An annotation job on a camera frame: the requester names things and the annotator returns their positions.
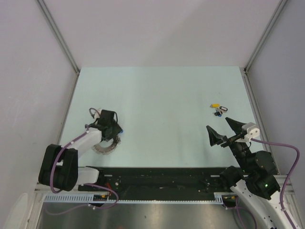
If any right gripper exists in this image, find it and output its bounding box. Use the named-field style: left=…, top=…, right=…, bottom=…
left=205, top=117, right=251, bottom=172

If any metal keyring holder disc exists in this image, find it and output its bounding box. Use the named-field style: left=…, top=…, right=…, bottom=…
left=92, top=136, right=121, bottom=155

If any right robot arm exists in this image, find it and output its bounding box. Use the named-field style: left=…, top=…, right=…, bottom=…
left=206, top=117, right=299, bottom=229

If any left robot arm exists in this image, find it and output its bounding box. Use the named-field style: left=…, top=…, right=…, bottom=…
left=38, top=108, right=123, bottom=194

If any black white tag key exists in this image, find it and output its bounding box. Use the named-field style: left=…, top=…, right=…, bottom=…
left=217, top=106, right=228, bottom=113

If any yellow tag key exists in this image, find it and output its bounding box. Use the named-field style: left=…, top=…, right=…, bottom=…
left=210, top=104, right=220, bottom=108

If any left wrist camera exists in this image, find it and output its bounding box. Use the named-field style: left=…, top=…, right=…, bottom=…
left=89, top=108, right=102, bottom=119

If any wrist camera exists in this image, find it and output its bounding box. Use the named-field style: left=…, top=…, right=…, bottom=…
left=89, top=108, right=102, bottom=119
left=242, top=122, right=260, bottom=141

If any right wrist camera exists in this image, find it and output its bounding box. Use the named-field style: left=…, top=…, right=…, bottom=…
left=242, top=122, right=260, bottom=141

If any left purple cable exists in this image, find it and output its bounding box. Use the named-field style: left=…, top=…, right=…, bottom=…
left=49, top=107, right=120, bottom=210

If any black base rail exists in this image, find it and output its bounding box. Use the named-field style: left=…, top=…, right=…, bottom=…
left=77, top=167, right=239, bottom=201

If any white cable duct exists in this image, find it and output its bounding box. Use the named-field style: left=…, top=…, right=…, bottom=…
left=44, top=192, right=238, bottom=204

